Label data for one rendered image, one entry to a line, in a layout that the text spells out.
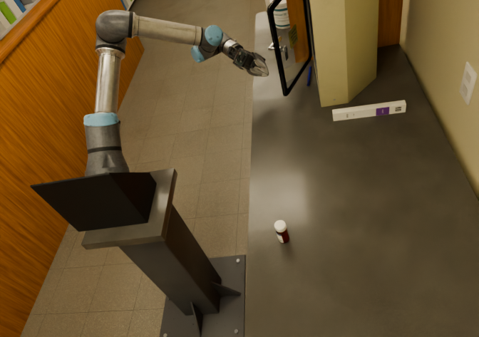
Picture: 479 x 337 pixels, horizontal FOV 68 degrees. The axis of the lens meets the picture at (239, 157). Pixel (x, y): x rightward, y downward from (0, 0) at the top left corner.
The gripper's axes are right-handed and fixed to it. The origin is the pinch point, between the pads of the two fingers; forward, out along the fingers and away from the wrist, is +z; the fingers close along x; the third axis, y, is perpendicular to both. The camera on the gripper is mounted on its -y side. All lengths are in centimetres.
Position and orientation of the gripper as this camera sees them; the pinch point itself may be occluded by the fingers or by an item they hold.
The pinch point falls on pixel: (266, 73)
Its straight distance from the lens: 152.5
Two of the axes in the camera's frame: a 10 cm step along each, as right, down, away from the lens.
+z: 6.0, 6.0, -5.4
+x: 4.4, -8.0, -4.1
